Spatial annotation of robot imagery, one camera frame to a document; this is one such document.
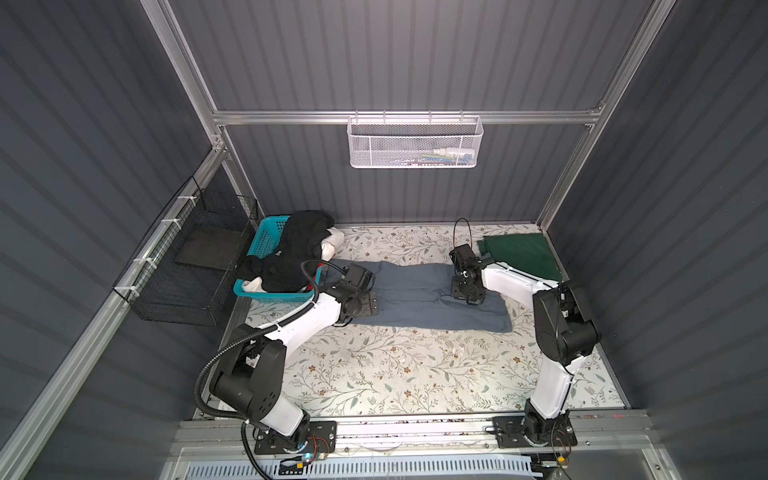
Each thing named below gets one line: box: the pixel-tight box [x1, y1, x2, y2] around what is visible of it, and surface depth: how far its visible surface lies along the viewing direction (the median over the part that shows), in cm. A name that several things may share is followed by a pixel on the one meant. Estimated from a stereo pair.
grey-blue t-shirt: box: [348, 262, 513, 333], surface depth 98 cm
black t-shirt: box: [236, 210, 335, 294], surface depth 100 cm
